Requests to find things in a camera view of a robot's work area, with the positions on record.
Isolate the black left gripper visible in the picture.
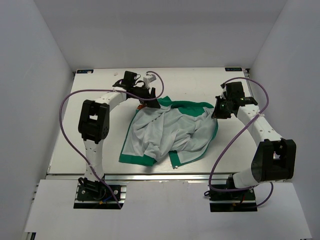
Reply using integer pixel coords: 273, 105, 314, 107
131, 84, 161, 109

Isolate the green jacket with white lining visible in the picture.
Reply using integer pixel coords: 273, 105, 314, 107
118, 96, 219, 168

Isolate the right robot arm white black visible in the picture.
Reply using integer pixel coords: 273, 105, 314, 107
211, 78, 297, 200

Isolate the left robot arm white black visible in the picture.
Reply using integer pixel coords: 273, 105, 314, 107
78, 71, 161, 200

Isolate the blue label sticker right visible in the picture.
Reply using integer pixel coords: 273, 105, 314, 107
224, 67, 243, 72

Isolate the blue label sticker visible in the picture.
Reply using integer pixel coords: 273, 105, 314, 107
224, 67, 243, 72
76, 69, 94, 74

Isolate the blue label sticker left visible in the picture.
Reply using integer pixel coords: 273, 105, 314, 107
76, 69, 94, 74

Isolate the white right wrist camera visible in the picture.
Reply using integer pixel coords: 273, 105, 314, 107
215, 84, 227, 100

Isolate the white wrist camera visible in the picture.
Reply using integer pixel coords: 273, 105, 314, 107
215, 84, 227, 100
142, 74, 157, 89

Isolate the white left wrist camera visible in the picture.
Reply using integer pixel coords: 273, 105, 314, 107
142, 74, 157, 89

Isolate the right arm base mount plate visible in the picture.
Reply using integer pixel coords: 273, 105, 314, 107
203, 174, 258, 213

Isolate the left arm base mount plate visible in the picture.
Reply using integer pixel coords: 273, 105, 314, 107
73, 177, 127, 210

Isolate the aluminium table front rail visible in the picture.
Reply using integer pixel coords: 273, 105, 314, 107
47, 172, 233, 183

